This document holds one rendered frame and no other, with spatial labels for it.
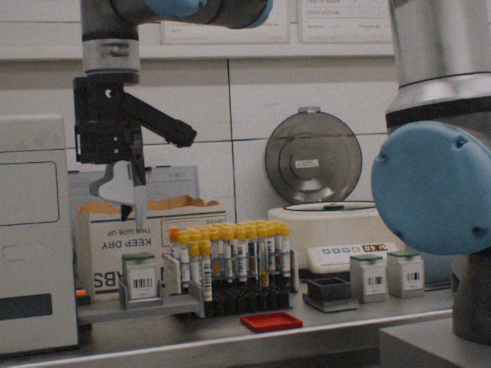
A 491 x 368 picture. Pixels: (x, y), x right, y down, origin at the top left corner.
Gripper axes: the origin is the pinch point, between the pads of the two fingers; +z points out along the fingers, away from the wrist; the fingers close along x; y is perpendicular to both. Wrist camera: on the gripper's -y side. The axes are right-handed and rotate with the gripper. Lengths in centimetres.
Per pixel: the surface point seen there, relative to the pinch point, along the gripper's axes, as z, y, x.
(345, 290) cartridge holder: 12.4, -30.7, -0.1
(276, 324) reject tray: 14.2, -16.8, 7.6
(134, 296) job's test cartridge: 9.5, 1.1, 2.4
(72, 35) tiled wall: -34, 1, -59
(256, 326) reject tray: 14.1, -14.2, 7.2
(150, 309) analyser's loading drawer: 11.1, -0.8, 3.5
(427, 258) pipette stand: 9.9, -48.0, -5.8
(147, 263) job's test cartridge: 5.4, -1.0, 1.7
